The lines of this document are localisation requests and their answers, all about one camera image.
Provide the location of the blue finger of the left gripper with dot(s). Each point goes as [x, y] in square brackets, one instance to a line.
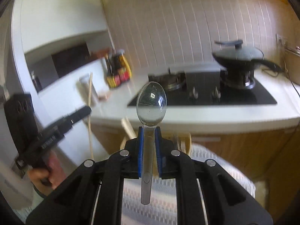
[77, 116]

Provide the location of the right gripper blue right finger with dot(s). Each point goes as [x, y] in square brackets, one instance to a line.
[205, 192]

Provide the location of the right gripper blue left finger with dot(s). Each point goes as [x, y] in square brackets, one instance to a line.
[93, 193]

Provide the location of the wooden chopstick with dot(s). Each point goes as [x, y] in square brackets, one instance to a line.
[89, 118]

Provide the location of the clear plastic spoon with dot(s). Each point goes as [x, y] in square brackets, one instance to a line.
[151, 109]

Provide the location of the person's left hand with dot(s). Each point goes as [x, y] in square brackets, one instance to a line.
[47, 180]

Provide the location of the steel thermos bottle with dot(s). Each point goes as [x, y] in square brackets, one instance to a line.
[84, 80]

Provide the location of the black gas stove top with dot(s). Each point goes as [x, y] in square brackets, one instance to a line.
[219, 88]

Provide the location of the black wok with lid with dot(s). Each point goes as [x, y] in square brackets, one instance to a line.
[235, 56]

